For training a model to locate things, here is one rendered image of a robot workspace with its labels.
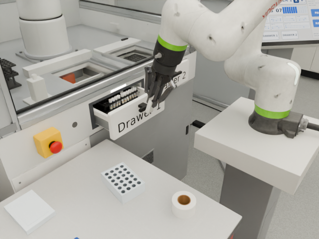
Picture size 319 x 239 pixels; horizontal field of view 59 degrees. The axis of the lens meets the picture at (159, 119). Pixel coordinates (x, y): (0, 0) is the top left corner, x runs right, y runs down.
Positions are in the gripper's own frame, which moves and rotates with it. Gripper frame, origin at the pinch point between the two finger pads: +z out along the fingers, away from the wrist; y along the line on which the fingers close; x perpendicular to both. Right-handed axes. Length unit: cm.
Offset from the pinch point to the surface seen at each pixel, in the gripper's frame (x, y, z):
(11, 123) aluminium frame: -41.0, -18.1, 0.9
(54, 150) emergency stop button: -34.2, -7.3, 7.5
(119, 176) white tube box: -23.8, 11.3, 9.5
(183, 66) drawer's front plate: 41.0, -13.6, 6.9
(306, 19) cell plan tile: 105, 13, -20
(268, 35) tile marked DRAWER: 84, 5, -10
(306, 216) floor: 79, 84, 68
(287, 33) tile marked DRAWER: 93, 11, -13
